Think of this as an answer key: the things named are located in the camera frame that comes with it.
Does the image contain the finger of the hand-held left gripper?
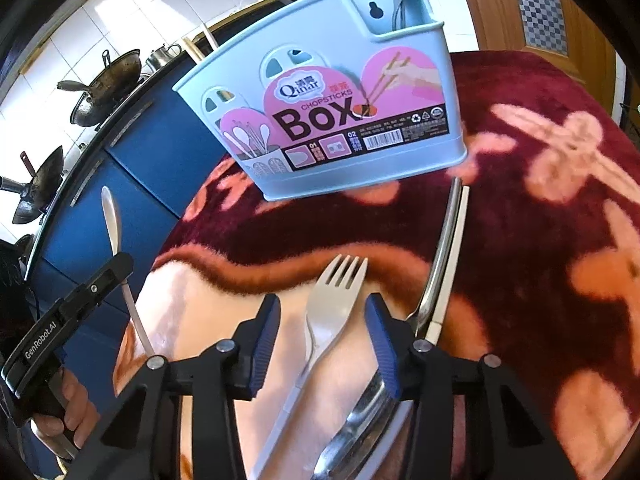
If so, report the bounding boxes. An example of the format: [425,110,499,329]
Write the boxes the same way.
[55,253,135,317]

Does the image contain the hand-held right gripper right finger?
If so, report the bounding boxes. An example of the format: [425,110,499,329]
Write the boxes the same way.
[364,294,576,480]

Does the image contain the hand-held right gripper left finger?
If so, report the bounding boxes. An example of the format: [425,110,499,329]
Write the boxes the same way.
[65,294,282,480]

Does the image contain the beige plastic spoon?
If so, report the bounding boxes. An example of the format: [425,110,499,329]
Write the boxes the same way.
[101,186,156,359]

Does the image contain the beige plastic fork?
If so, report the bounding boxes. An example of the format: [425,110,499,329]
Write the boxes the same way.
[247,254,369,480]

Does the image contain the shiny metal spoon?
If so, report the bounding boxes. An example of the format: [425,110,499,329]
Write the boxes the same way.
[310,374,402,480]

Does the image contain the metal chopstick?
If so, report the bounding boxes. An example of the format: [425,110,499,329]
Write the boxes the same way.
[406,177,463,328]

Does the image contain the light blue utensil holder box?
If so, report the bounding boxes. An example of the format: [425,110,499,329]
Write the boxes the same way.
[172,0,469,202]

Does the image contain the person's left hand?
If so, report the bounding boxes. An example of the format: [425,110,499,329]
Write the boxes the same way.
[30,367,101,450]

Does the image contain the small black wok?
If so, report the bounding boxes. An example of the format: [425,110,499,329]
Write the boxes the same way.
[0,145,67,226]

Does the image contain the blue kitchen cabinet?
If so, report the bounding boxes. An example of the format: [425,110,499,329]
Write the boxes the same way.
[22,71,242,376]

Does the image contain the red floral blanket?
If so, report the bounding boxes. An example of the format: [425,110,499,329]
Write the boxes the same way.
[112,50,640,480]

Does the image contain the large black wok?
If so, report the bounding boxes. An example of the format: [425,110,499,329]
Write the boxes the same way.
[57,49,149,128]

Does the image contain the metal kettle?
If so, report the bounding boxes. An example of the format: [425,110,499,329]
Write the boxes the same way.
[145,44,183,74]

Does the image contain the wooden chopstick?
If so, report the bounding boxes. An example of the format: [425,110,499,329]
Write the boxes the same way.
[182,36,205,65]

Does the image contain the wooden door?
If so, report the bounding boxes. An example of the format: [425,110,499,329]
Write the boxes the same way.
[452,0,621,92]

